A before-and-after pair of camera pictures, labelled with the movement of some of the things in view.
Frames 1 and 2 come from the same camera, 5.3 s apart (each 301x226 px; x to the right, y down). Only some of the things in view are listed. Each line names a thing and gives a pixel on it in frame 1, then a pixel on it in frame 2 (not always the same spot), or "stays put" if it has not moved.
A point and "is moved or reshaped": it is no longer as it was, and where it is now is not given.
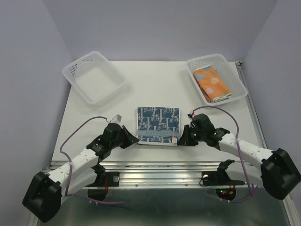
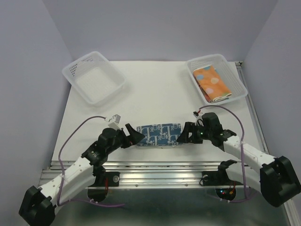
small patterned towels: (158, 124) is moved or reshaped
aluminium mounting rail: (140, 174) stays put
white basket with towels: (95, 78) stays put
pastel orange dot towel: (210, 84) stays put
